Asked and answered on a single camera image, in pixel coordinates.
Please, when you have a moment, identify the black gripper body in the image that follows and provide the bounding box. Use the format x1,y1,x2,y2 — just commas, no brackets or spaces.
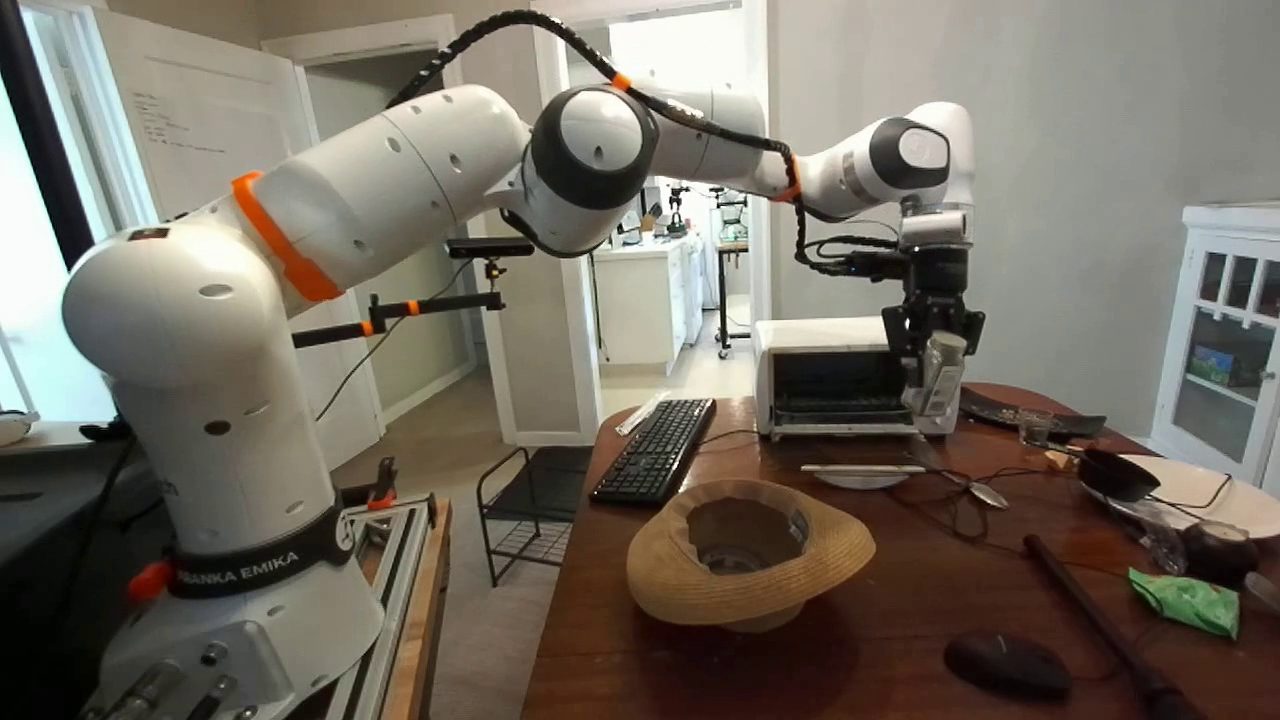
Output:
885,243,988,324

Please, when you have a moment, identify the white toaster oven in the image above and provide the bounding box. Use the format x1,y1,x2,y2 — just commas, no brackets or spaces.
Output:
753,310,935,442

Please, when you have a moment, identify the black flat tray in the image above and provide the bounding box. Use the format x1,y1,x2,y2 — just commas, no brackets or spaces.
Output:
957,378,1113,442

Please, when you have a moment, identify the white glass-door cabinet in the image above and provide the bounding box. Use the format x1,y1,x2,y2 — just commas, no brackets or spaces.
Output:
1150,194,1280,500

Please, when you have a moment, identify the black computer keyboard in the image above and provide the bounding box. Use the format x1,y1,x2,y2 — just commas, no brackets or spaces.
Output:
586,397,721,513

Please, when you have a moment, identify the white kitchen cabinet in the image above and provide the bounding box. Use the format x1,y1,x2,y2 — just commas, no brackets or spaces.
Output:
592,237,713,377

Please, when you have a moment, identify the black oval mouse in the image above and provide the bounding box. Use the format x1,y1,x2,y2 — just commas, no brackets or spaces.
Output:
942,626,1075,706

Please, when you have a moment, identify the long black stick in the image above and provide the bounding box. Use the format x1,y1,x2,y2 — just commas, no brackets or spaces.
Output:
1021,532,1213,720

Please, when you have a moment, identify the tan straw hat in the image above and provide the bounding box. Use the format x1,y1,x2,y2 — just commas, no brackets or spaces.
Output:
626,475,879,636

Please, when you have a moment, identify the green foil packet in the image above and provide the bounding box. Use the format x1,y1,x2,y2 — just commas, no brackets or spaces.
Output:
1126,562,1245,645

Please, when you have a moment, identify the black chair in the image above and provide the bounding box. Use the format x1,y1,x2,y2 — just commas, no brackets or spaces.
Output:
473,447,582,592

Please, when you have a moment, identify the wooden robot platform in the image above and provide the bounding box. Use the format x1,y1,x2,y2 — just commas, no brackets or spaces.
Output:
385,497,457,720

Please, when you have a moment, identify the black orange clamp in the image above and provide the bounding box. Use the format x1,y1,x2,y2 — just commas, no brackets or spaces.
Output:
333,455,405,514

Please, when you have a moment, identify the black stereo camera bar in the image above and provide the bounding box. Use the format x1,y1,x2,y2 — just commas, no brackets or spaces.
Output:
443,233,541,262

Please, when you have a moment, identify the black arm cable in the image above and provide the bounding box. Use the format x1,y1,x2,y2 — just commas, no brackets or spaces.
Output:
385,6,822,276

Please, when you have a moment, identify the black camera stand rod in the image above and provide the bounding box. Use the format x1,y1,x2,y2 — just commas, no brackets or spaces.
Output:
287,287,514,352

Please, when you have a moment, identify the aluminium extrusion base frame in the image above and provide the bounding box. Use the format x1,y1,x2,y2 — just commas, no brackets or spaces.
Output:
315,491,436,720

